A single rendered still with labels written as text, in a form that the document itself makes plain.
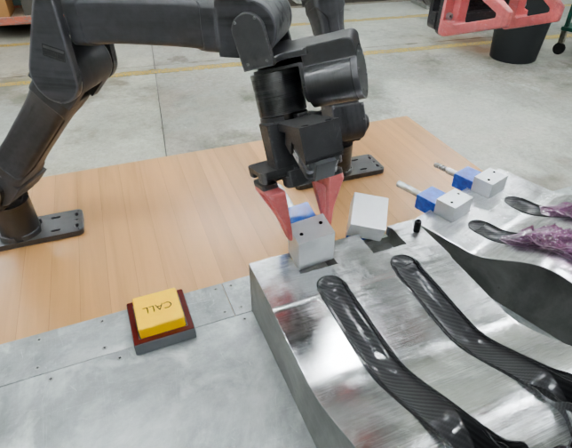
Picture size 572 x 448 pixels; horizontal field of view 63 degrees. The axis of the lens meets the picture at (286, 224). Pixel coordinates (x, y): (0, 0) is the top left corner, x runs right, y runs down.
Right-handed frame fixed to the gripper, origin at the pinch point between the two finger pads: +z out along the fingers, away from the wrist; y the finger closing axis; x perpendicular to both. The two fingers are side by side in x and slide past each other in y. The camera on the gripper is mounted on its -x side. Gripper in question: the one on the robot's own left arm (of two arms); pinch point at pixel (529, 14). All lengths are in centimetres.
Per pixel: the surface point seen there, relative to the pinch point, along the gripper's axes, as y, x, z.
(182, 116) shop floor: -3, 128, -257
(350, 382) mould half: -23.2, 30.4, 14.0
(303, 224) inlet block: -20.9, 24.6, -5.1
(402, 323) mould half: -13.8, 30.7, 8.9
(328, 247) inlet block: -18.3, 27.3, -2.7
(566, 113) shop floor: 242, 125, -171
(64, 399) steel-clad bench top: -53, 39, 0
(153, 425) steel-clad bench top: -44, 39, 7
